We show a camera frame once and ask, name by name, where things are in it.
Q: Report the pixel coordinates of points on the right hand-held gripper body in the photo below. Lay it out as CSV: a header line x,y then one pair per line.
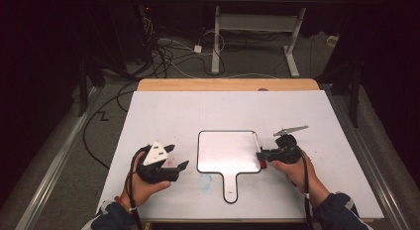
x,y
289,150

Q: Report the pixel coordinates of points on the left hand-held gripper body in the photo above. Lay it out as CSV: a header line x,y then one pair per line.
x,y
155,172

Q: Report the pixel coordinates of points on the white paddle whiteboard black edge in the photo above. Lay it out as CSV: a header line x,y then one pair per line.
x,y
228,150

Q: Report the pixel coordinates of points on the person's left hand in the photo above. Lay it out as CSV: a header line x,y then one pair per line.
x,y
142,192

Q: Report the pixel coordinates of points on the person's right hand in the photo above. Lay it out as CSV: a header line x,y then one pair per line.
x,y
297,173

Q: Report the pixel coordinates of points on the white table cover sheet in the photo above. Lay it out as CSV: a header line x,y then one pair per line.
x,y
198,111

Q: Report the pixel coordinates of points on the white power adapter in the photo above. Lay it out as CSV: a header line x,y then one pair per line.
x,y
197,49

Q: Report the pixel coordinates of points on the white-framed desk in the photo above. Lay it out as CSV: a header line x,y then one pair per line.
x,y
216,41

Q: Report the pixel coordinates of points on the metal floor rail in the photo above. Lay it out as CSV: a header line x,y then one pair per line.
x,y
374,177
56,167

